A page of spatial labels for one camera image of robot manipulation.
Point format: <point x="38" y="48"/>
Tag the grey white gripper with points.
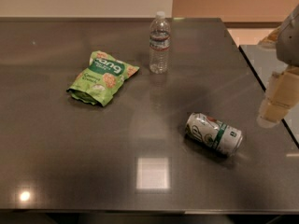
<point x="290" y="44"/>

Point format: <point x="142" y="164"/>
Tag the clear plastic water bottle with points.
<point x="159" y="43"/>

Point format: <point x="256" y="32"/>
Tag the green snack chip bag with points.
<point x="97" y="84"/>

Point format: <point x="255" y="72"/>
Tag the white green 7up can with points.
<point x="214" y="134"/>

